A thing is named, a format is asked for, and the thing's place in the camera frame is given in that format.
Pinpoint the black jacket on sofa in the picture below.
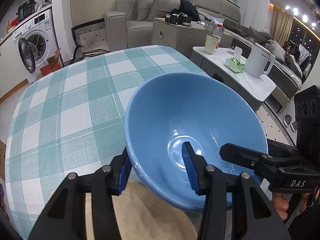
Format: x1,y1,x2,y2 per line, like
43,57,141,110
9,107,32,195
170,0,200,22

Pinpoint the white electric kettle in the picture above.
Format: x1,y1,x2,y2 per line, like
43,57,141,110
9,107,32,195
245,43,276,79

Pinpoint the grey cabinet with drawers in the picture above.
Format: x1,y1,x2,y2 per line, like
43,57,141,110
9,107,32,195
151,17,234,55

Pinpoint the brown cardboard box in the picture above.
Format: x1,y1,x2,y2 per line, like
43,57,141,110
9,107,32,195
0,140,6,179

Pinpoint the black box on cabinet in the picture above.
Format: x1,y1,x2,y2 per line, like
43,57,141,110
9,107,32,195
165,13,192,25

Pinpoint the red cardboard box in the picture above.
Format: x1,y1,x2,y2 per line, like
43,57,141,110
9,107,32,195
40,49,62,76

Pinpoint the teal white checkered tablecloth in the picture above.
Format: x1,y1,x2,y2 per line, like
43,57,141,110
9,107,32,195
5,45,203,238

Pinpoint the grey sofa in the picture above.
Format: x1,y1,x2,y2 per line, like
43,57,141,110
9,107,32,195
104,0,241,51

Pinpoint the beige round plate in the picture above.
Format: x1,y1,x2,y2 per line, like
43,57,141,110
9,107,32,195
85,181,198,240

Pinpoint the green tissue pack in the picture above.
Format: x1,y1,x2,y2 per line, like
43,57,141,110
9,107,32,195
225,57,245,73

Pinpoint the beige curtain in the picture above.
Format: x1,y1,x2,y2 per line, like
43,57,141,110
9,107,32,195
271,5,293,46

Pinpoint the blue ceramic bowl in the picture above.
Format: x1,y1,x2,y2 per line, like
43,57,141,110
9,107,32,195
125,73,268,212

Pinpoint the white washing machine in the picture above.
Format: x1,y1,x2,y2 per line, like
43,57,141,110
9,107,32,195
13,8,59,77

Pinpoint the cream tumbler cup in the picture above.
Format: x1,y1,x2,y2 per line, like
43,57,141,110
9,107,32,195
204,34,221,55

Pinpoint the white marble coffee table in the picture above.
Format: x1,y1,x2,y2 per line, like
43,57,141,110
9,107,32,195
190,45,277,112

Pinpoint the black rice cooker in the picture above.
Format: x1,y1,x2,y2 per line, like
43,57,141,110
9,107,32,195
16,0,36,22

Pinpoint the clear plastic bottle red label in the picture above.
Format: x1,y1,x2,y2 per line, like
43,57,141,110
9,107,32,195
213,23,223,49

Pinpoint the person's hand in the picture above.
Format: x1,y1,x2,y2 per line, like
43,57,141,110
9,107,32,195
271,192,313,222

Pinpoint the black patterned floor mat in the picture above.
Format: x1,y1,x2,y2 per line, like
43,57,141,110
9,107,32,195
69,18,110,64

